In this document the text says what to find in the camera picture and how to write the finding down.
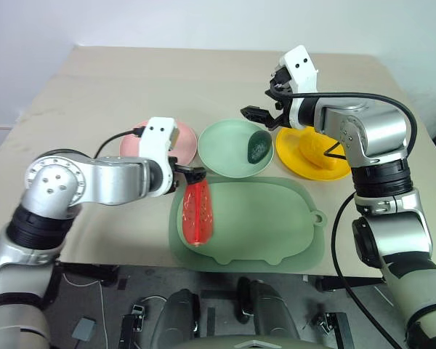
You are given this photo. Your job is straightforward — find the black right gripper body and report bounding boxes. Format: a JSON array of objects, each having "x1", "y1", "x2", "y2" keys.
[{"x1": 269, "y1": 63, "x2": 296, "y2": 129}]

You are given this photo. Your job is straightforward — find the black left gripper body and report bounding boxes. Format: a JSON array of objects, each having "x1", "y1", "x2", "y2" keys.
[{"x1": 168, "y1": 156, "x2": 182, "y2": 193}]

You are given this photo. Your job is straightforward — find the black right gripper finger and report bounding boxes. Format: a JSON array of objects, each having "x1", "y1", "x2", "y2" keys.
[
  {"x1": 264, "y1": 84, "x2": 286, "y2": 110},
  {"x1": 240, "y1": 105, "x2": 281, "y2": 132}
]

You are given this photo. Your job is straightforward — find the pink plate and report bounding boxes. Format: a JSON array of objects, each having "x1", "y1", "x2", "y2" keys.
[{"x1": 119, "y1": 121, "x2": 198, "y2": 167}]

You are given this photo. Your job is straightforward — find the green plate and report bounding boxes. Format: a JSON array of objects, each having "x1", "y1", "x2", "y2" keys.
[{"x1": 198, "y1": 119, "x2": 275, "y2": 180}]

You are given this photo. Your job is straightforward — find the yellow plate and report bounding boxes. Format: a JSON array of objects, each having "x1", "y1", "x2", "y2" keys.
[{"x1": 275, "y1": 124, "x2": 352, "y2": 181}]

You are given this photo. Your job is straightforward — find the dark green avocado toy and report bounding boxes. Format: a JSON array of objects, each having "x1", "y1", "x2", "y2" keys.
[{"x1": 246, "y1": 130, "x2": 272, "y2": 164}]

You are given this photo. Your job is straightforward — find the yellow food toy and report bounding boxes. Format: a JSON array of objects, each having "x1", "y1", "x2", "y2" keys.
[{"x1": 298, "y1": 131, "x2": 341, "y2": 171}]

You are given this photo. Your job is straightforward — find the green silicone mat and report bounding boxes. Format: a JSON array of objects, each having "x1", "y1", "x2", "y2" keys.
[{"x1": 168, "y1": 175, "x2": 328, "y2": 273}]

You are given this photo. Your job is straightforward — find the dark rounded robot leg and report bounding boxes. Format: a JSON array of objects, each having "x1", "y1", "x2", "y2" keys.
[
  {"x1": 237, "y1": 276, "x2": 299, "y2": 349},
  {"x1": 155, "y1": 289, "x2": 201, "y2": 349}
]

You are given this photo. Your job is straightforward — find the grey robot torso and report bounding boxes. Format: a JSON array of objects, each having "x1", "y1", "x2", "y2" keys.
[{"x1": 172, "y1": 333, "x2": 337, "y2": 349}]

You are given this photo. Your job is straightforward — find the grey foot pedal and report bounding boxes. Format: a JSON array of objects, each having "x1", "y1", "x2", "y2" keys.
[{"x1": 71, "y1": 317, "x2": 96, "y2": 342}]

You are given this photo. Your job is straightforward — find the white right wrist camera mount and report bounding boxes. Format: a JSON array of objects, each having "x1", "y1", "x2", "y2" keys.
[{"x1": 279, "y1": 44, "x2": 320, "y2": 130}]

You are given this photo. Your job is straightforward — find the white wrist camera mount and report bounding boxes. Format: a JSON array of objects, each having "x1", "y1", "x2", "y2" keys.
[
  {"x1": 137, "y1": 116, "x2": 179, "y2": 196},
  {"x1": 279, "y1": 44, "x2": 320, "y2": 130}
]

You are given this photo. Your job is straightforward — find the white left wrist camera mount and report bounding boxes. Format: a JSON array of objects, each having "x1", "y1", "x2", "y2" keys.
[{"x1": 137, "y1": 116, "x2": 179, "y2": 196}]

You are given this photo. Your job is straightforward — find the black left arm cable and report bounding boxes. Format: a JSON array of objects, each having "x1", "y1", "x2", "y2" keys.
[{"x1": 95, "y1": 126, "x2": 145, "y2": 159}]

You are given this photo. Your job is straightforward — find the white floor cable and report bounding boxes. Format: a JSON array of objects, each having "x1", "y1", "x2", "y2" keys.
[{"x1": 62, "y1": 271, "x2": 109, "y2": 349}]

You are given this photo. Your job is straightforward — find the black floor bracket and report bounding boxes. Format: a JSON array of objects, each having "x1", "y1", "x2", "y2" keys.
[
  {"x1": 120, "y1": 302, "x2": 147, "y2": 349},
  {"x1": 311, "y1": 311, "x2": 354, "y2": 349}
]

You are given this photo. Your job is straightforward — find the black table frame bar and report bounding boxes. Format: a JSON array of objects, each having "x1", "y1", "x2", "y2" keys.
[{"x1": 314, "y1": 275, "x2": 387, "y2": 293}]

